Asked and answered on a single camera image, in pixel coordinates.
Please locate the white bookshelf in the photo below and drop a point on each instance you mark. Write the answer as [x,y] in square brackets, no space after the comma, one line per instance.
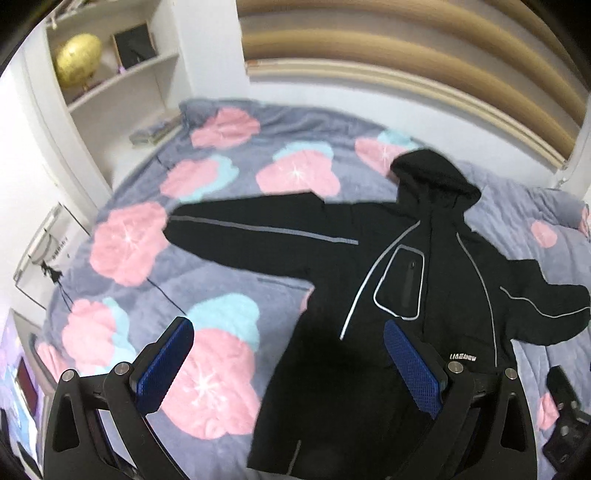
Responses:
[90,126]

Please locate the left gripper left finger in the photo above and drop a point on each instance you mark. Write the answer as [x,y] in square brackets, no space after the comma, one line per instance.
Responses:
[97,427]

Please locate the grey floral bed blanket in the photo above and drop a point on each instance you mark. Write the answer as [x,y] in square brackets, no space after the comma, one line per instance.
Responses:
[127,281]

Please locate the gold globe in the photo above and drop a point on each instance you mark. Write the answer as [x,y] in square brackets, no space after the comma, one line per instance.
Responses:
[76,61]

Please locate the black picture frame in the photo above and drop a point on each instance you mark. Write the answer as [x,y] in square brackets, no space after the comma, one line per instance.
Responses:
[133,46]

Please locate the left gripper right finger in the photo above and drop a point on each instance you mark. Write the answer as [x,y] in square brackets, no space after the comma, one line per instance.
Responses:
[466,410]

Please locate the black hooded jacket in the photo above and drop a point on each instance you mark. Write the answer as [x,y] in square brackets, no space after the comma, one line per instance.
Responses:
[336,407]

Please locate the stacked books on shelf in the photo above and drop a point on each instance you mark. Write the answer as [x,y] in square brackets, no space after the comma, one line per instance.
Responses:
[152,134]

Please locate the wooden slatted headboard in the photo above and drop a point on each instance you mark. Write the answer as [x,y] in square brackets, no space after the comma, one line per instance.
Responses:
[508,63]

